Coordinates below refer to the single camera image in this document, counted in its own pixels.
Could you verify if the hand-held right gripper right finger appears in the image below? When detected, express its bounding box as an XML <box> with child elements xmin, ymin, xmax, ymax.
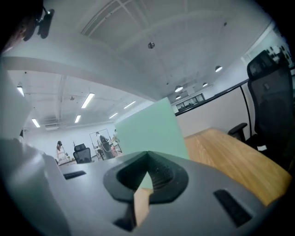
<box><xmin>136</xmin><ymin>151</ymin><xmax>267</xmax><ymax>236</ymax></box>

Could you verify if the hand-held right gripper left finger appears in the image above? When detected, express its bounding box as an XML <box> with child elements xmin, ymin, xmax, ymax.
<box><xmin>43</xmin><ymin>151</ymin><xmax>150</xmax><ymax>236</ymax></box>

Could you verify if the mint green folder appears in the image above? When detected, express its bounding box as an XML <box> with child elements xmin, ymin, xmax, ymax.
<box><xmin>114</xmin><ymin>96</ymin><xmax>191</xmax><ymax>190</ymax></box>

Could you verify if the black mesh office chair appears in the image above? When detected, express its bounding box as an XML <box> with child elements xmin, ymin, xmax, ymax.
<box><xmin>73</xmin><ymin>143</ymin><xmax>92</xmax><ymax>164</ymax></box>

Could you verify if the white desk partition panel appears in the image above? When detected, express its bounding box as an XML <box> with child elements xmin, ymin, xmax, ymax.
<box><xmin>175</xmin><ymin>79</ymin><xmax>253</xmax><ymax>138</ymax></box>

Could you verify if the black high-back office chair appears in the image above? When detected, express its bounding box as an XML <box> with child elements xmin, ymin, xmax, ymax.
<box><xmin>228</xmin><ymin>49</ymin><xmax>295</xmax><ymax>171</ymax></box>

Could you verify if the person's own face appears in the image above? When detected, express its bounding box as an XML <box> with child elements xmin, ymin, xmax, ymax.
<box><xmin>6</xmin><ymin>9</ymin><xmax>37</xmax><ymax>47</ymax></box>

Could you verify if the black head-worn camera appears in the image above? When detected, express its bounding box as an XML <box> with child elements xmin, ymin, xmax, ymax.
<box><xmin>34</xmin><ymin>6</ymin><xmax>55</xmax><ymax>39</ymax></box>

